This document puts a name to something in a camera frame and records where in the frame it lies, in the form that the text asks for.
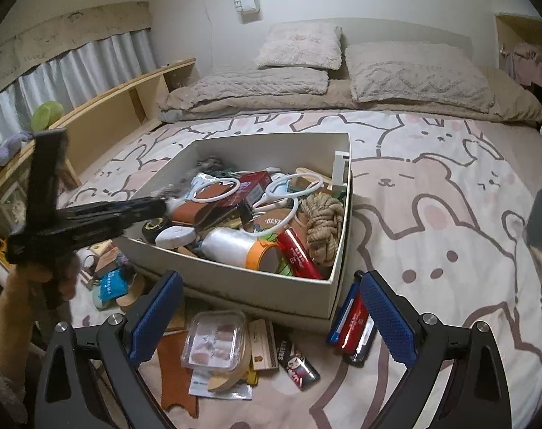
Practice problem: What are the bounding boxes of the white wall cable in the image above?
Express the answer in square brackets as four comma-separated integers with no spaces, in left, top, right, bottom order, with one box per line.
[191,0,214,81]

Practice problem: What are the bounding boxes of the purple plush toy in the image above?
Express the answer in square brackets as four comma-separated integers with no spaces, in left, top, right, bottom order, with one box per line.
[0,132,32,166]

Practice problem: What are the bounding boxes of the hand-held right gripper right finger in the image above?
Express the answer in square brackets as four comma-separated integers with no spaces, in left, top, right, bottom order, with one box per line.
[360,270,513,429]

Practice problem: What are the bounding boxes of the white cardboard shoe box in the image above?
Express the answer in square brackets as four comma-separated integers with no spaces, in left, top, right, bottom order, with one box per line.
[113,132,354,321]

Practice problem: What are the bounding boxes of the bear rabbit printed blanket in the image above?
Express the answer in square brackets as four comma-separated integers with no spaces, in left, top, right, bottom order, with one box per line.
[52,109,542,429]

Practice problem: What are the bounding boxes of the red lighter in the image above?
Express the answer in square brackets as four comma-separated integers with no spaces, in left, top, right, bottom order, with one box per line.
[338,297,365,347]

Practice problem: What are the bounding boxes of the beige printed valance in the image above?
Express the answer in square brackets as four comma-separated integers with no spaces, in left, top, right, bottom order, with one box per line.
[0,2,152,99]

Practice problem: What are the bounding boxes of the quilted beige pillow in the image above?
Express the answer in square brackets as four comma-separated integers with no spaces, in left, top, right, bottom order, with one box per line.
[345,42,495,112]

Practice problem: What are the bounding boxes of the blue packet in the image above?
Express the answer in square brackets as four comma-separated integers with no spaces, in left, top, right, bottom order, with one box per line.
[98,269,129,302]

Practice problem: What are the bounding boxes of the dark red cardboard box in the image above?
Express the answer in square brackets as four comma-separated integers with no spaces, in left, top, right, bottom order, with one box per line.
[233,171,274,206]

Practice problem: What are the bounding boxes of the person's left hand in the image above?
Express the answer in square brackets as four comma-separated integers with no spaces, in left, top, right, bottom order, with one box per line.
[5,254,80,318]

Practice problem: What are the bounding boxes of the white plastic ring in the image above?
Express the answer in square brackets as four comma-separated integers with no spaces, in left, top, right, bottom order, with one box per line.
[253,197,299,233]
[191,178,241,205]

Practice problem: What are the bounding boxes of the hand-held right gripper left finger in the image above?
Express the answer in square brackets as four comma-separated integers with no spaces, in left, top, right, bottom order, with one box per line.
[35,270,183,429]

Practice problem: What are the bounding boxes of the clear plastic box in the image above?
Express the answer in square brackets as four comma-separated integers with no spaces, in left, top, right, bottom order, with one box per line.
[181,312,247,371]

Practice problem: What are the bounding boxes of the clear tape roll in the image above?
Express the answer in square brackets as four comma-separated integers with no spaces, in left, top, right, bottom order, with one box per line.
[201,227,285,271]

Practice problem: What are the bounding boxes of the white plastic bag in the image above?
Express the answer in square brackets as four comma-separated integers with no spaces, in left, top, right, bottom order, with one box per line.
[161,187,189,213]

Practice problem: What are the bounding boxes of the brown leather case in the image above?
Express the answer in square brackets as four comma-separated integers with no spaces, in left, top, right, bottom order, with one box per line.
[171,190,236,228]

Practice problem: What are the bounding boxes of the fluffy beige pillow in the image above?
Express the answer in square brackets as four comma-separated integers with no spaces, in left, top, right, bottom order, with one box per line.
[256,22,343,71]

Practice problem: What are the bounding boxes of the wooden stamp block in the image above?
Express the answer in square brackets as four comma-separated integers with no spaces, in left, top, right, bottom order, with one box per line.
[248,319,279,371]

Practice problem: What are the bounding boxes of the rope knot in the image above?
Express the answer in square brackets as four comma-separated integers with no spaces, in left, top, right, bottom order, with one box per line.
[307,194,345,264]

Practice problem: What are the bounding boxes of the wooden shelf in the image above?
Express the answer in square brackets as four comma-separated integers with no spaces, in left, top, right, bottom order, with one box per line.
[0,58,196,215]

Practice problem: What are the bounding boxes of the small black snack packet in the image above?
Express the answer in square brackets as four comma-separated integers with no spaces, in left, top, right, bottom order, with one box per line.
[277,339,321,391]

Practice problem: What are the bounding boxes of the folded beige quilt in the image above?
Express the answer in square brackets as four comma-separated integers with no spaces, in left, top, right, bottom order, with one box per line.
[181,67,329,108]

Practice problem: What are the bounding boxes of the round brown leather patch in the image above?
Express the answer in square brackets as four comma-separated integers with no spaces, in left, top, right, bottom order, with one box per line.
[254,213,292,234]

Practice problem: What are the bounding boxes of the round wooden coaster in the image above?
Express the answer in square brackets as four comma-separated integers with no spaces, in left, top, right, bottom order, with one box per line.
[114,272,147,310]

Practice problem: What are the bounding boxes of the grey curtain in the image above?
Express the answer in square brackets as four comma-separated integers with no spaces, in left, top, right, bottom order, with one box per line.
[0,29,157,157]

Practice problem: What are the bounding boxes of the white plastic bracket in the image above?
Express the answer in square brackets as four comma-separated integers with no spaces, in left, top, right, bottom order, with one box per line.
[331,152,350,188]

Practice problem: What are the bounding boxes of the silver foil packet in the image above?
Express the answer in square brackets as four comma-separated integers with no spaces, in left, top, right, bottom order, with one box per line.
[189,369,254,400]

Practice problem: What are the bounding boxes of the person's left forearm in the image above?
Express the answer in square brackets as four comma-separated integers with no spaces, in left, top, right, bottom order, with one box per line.
[0,297,45,416]

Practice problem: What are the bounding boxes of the dark cloth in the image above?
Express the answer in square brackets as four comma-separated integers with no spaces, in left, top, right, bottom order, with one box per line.
[523,185,542,246]

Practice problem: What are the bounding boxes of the red tube white print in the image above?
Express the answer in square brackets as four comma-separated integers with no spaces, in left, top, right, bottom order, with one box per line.
[277,228,323,280]

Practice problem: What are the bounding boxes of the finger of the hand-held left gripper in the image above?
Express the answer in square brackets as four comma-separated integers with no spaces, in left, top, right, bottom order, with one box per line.
[74,197,170,222]
[74,214,142,246]

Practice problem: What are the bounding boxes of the flat brown leather sleeve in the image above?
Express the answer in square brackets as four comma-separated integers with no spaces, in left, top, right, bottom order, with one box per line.
[157,331,200,416]

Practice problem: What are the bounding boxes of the green plush toy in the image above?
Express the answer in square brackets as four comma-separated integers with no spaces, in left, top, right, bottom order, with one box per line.
[31,102,63,130]

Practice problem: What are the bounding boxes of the black round tin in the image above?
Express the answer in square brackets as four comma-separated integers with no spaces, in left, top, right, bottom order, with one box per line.
[142,217,170,242]

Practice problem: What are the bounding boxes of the beige duvet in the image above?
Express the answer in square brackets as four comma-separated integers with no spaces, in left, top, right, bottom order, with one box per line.
[157,67,542,123]

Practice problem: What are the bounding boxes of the square wooden board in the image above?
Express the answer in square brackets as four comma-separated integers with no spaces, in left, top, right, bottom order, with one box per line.
[163,299,186,334]

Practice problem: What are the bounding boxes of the pink clothes pile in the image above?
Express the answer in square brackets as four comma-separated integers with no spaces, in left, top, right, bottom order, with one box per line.
[499,40,542,85]

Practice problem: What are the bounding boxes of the thick wooden disc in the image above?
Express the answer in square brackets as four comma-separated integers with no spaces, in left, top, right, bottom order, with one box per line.
[207,344,252,394]

